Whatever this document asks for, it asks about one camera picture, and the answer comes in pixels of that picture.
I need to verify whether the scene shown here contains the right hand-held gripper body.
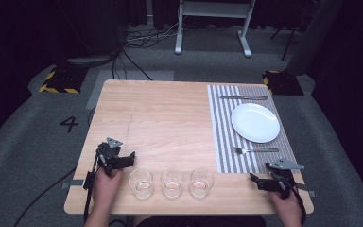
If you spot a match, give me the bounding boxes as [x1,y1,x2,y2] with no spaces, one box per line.
[265,157,305,201]

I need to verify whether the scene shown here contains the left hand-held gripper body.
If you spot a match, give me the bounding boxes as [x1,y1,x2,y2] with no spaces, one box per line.
[95,136,124,178]

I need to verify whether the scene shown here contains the person's right hand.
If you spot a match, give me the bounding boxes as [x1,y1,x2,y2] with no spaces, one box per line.
[268,190,303,222]

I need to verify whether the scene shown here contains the metal fork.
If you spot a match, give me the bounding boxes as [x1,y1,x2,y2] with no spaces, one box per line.
[232,146,280,155]

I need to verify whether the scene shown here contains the clear drinking glass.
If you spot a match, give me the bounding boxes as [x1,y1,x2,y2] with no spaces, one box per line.
[160,167,185,200]
[128,167,155,201]
[188,167,216,200]

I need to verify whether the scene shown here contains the white round plate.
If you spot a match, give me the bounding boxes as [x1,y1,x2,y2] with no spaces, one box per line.
[231,102,281,144]

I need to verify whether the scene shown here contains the grey striped placemat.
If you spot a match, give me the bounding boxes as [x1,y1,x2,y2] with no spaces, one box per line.
[206,84,301,175]

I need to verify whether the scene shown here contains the metal table knife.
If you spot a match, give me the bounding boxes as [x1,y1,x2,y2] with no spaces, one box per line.
[218,95,268,101]

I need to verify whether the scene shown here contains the black tripod stand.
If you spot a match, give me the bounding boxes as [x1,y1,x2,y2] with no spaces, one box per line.
[269,18,306,62]

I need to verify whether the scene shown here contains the grey table strap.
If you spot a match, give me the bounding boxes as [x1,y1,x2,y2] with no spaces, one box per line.
[295,182,318,199]
[60,179,85,191]

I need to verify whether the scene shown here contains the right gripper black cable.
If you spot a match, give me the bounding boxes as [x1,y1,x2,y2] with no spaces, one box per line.
[282,178,307,225]

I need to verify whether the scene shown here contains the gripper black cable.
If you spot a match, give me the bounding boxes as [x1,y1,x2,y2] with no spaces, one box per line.
[282,178,307,225]
[82,150,106,223]

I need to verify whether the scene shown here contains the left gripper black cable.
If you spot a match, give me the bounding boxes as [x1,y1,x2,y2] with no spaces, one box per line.
[82,150,106,223]

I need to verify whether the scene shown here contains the black floor cable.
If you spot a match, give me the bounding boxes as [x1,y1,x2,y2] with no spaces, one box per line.
[12,166,78,227]

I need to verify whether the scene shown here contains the black yellow striped base plate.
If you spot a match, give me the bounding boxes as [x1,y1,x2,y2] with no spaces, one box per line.
[38,65,89,95]
[262,69,305,96]

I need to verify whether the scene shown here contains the bundle of floor cables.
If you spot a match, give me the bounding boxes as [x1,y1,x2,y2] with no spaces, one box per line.
[112,18,183,81]

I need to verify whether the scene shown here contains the white metal desk frame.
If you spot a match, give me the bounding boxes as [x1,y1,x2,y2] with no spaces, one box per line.
[174,0,257,59]

